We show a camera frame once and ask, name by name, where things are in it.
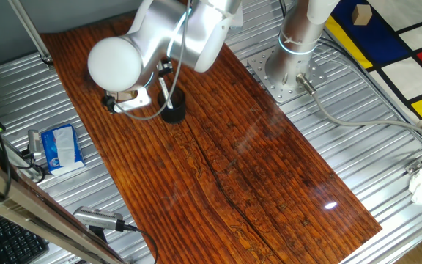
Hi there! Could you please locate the thick grey base cable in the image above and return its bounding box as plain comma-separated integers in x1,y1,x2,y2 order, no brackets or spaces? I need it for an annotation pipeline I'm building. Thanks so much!
295,72,422,146

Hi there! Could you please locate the small wooden cube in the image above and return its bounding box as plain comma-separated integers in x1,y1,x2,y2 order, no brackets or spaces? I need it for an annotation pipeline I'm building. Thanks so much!
351,4,374,26

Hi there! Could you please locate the black keyboard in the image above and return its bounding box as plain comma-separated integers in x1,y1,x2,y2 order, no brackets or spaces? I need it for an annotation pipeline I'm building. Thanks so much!
0,208,50,264

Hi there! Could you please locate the blue tissue pack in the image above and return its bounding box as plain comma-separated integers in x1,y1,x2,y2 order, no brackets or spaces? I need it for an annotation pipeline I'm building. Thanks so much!
40,123,86,177

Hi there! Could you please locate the white marker pen black cap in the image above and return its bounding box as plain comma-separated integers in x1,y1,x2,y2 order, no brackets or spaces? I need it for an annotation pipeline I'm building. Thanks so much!
158,76,174,110

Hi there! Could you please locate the black camera cable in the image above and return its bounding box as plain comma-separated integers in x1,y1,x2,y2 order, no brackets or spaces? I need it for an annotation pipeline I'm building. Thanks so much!
117,219,160,264

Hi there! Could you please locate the black mesh pen holder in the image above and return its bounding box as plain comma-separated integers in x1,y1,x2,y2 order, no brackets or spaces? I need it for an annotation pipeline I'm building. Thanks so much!
157,87,187,125

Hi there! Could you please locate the thin metal pole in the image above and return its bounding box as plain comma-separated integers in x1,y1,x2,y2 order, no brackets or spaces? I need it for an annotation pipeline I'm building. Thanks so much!
7,0,55,69

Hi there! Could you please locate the black camera stand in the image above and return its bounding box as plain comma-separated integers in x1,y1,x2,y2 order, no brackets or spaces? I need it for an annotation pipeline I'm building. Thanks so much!
88,225,108,243

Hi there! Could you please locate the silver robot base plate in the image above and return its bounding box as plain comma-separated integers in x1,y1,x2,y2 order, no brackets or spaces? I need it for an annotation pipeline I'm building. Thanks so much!
247,47,328,103

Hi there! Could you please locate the black plug with cables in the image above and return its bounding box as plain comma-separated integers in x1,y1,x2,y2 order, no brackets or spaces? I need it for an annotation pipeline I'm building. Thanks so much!
12,148,48,184

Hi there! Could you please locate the small silver device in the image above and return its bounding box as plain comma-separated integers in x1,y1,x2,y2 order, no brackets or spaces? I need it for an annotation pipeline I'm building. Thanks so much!
26,129,44,155

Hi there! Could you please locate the colourful block pattern mat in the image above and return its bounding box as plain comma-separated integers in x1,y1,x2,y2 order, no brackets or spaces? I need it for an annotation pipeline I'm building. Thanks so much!
324,0,422,122

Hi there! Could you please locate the silver depth camera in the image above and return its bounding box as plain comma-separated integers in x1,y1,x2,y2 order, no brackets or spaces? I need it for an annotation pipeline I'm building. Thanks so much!
72,205,126,232

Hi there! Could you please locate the steel frame bar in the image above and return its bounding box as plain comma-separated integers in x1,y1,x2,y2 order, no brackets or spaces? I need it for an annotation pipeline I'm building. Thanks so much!
0,148,127,264

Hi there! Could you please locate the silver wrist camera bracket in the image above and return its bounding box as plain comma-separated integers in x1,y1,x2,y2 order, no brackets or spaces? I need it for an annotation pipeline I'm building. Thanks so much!
112,87,152,114

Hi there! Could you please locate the glossy wood grain board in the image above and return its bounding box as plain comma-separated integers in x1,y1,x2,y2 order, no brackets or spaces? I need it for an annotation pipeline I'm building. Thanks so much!
40,14,383,264

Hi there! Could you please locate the metal corner bracket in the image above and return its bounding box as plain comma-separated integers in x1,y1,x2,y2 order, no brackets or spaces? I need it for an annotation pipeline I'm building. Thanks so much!
404,160,422,176

